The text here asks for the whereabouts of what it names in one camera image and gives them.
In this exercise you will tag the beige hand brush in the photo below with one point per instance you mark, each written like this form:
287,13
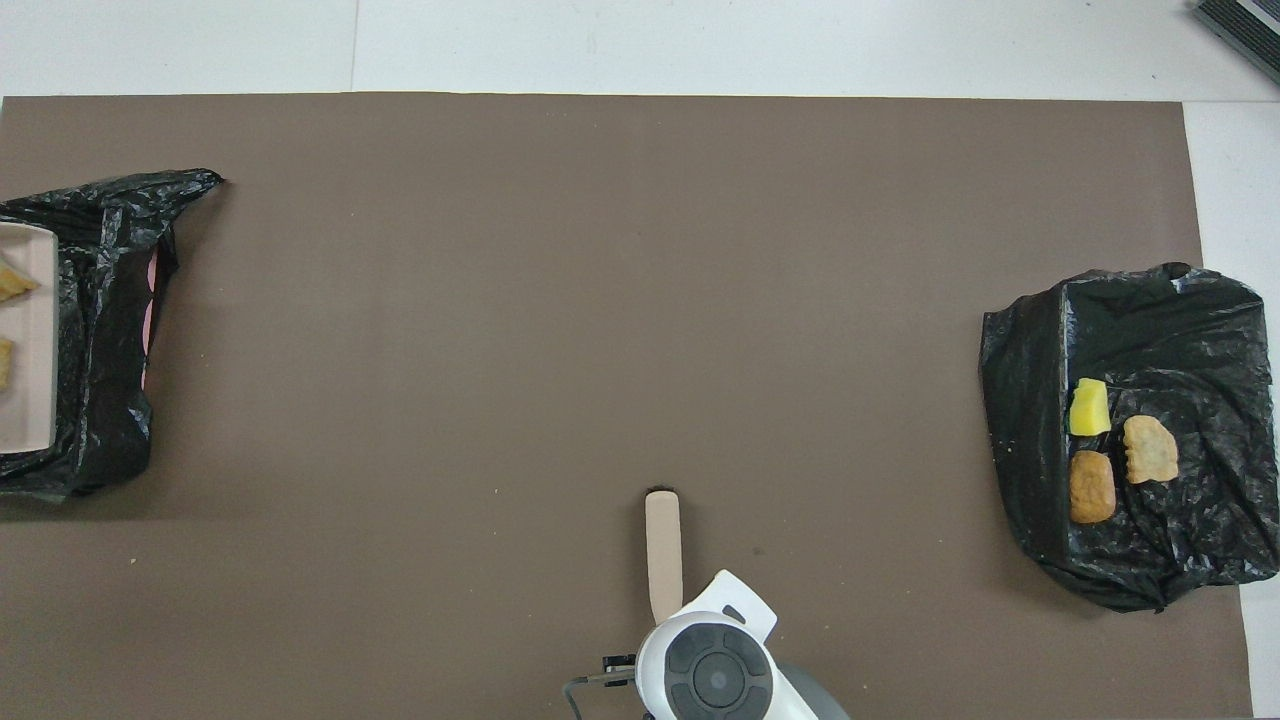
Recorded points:
663,550

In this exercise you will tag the beige plastic dustpan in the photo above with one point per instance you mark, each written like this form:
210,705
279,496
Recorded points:
35,400

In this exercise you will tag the pale yellow crinkled food piece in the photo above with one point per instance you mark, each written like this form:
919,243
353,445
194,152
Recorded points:
1150,450

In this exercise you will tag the small green yellow sponge piece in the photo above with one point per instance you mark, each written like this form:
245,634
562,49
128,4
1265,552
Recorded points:
1090,410

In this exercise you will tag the black bag over pink bin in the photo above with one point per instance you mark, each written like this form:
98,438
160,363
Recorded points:
110,300

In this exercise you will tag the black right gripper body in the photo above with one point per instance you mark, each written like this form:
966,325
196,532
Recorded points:
620,668

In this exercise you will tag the black bag lined bin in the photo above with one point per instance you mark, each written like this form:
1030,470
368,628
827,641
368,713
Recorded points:
1030,420

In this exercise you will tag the striped croissant toy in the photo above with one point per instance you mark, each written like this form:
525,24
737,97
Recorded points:
15,282
5,365

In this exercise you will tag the brown table mat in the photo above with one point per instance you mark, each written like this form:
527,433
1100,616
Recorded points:
500,250

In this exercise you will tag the brown hash brown toy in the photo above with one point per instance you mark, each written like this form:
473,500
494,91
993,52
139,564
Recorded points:
1092,488

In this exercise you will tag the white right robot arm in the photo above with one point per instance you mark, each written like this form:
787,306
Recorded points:
715,680

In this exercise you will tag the grey ribbed device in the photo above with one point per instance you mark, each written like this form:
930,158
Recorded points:
1250,20

